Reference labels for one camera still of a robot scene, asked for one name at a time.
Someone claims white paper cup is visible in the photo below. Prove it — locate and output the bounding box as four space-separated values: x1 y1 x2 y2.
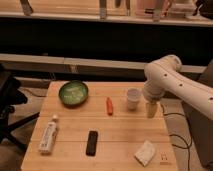
126 88 142 110

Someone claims orange carrot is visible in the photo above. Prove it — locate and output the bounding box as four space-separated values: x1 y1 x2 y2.
106 97 113 116

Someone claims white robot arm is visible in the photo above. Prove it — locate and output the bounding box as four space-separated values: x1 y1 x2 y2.
142 55 213 120

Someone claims black office chair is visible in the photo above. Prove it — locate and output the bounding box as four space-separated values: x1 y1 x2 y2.
0 64 39 151

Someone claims white folded cloth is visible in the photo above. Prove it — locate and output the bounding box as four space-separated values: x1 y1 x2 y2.
134 140 156 166

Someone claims green bowl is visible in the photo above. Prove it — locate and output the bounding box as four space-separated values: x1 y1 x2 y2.
58 80 89 106

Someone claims black cable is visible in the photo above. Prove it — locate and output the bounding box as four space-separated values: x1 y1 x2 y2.
160 103 194 171

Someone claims black remote control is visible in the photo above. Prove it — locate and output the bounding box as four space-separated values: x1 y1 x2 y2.
86 131 98 156

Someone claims white tube bottle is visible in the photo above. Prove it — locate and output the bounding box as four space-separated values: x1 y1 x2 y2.
38 115 59 155

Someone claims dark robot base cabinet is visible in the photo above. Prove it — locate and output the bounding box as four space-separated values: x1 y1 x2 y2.
181 59 213 169

